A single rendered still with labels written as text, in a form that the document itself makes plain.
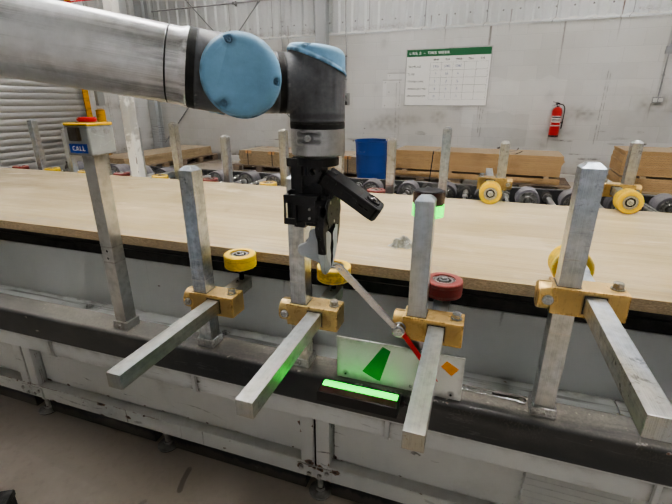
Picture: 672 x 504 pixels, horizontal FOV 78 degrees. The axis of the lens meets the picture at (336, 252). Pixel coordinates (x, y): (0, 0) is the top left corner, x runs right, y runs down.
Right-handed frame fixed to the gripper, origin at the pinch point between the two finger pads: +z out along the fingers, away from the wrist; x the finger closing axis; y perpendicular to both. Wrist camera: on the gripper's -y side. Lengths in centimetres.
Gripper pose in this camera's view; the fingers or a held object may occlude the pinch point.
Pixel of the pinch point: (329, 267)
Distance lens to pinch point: 76.0
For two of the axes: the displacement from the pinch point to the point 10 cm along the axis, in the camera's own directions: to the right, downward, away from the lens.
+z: -0.1, 9.4, 3.4
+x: -3.2, 3.2, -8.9
